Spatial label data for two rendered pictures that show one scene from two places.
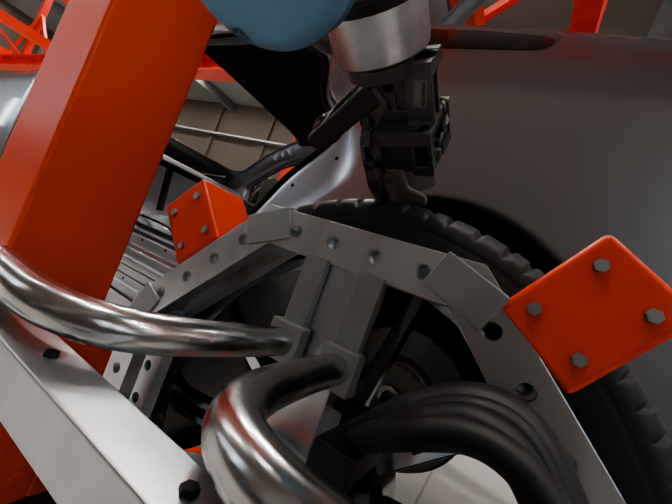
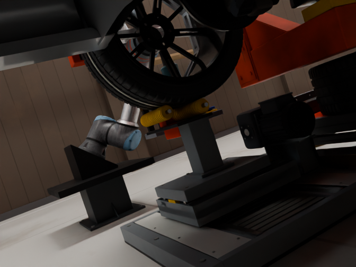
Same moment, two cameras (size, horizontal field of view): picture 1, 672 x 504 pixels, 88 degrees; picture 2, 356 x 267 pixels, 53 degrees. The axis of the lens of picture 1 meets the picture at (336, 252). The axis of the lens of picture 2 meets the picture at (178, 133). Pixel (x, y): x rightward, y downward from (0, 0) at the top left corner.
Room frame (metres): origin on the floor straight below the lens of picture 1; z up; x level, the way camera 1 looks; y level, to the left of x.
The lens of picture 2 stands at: (1.28, -1.34, 0.47)
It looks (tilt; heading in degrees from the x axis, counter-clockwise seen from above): 2 degrees down; 126
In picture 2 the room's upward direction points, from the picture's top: 18 degrees counter-clockwise
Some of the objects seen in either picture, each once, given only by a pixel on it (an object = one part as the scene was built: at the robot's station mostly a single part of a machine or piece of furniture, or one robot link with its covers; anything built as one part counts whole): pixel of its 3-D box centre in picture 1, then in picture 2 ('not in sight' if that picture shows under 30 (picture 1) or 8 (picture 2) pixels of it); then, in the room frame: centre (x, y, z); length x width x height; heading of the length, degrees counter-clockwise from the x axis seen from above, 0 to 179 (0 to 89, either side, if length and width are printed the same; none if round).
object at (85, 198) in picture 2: not in sight; (104, 194); (-0.56, 0.21, 0.15); 0.60 x 0.60 x 0.30; 62
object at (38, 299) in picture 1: (173, 270); not in sight; (0.28, 0.12, 1.03); 0.19 x 0.18 x 0.11; 151
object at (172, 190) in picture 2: not in sight; (202, 149); (0.49, -0.11, 0.32); 0.40 x 0.30 x 0.28; 61
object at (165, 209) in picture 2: not in sight; (225, 188); (0.51, -0.07, 0.13); 0.50 x 0.36 x 0.10; 61
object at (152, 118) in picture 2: not in sight; (156, 116); (0.37, -0.18, 0.51); 0.29 x 0.06 x 0.06; 151
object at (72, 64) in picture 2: not in sight; (80, 55); (0.19, -0.31, 0.85); 0.09 x 0.08 x 0.07; 61
